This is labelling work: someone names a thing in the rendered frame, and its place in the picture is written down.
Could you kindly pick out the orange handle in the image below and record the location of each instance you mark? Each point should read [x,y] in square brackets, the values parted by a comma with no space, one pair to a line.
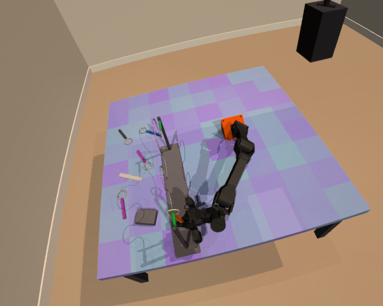
[176,215]

